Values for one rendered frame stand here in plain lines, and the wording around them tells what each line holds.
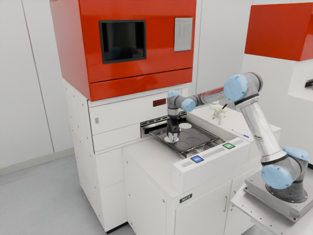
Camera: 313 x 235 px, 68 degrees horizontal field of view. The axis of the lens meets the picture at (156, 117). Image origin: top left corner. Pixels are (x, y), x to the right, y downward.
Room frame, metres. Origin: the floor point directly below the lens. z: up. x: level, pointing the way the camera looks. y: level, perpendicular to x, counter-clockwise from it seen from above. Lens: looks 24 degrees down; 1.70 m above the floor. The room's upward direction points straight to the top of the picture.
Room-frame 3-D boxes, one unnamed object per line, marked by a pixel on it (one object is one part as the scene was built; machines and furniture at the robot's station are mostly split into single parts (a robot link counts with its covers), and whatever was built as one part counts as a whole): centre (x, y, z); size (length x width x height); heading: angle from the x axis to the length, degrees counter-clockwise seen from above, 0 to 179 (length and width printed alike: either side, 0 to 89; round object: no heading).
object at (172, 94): (1.39, -0.11, 1.21); 0.09 x 0.08 x 0.11; 40
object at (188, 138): (1.50, -0.20, 0.90); 0.34 x 0.34 x 0.01; 33
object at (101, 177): (1.87, 0.27, 0.41); 0.82 x 0.71 x 0.82; 123
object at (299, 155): (0.92, -0.65, 1.05); 0.13 x 0.12 x 0.14; 130
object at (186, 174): (1.16, -0.34, 0.89); 0.55 x 0.09 x 0.14; 123
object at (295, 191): (0.92, -0.65, 0.94); 0.15 x 0.15 x 0.10
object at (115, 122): (1.58, 0.09, 1.02); 0.82 x 0.03 x 0.40; 123
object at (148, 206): (1.46, -0.32, 0.41); 0.97 x 0.64 x 0.82; 123
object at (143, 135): (1.67, -0.07, 0.89); 0.44 x 0.02 x 0.10; 123
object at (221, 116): (1.54, -0.46, 1.03); 0.06 x 0.04 x 0.13; 33
